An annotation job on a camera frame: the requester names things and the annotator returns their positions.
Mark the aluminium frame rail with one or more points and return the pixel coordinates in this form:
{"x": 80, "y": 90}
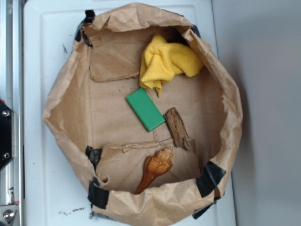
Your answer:
{"x": 12, "y": 210}

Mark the yellow microfiber cloth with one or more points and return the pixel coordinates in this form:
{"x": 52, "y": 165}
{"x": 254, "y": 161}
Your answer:
{"x": 162, "y": 61}

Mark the white plastic tray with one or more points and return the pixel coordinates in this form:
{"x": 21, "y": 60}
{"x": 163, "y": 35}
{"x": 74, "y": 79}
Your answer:
{"x": 53, "y": 194}

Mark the brown bark wood piece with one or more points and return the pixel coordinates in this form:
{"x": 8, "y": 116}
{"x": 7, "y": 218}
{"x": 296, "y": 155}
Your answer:
{"x": 177, "y": 129}

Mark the brown paper bag bin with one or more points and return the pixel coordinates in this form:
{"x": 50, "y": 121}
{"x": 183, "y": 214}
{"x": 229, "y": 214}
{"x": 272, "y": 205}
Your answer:
{"x": 105, "y": 142}

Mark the black mounting bracket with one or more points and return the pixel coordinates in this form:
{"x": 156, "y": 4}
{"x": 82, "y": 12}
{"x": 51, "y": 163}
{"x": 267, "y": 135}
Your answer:
{"x": 6, "y": 135}

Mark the green rectangular block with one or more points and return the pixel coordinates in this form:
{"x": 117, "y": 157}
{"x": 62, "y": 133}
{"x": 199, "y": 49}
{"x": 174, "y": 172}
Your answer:
{"x": 145, "y": 109}

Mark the orange wooden conch shell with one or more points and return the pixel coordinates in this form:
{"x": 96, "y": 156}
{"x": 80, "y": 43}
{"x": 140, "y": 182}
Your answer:
{"x": 155, "y": 166}

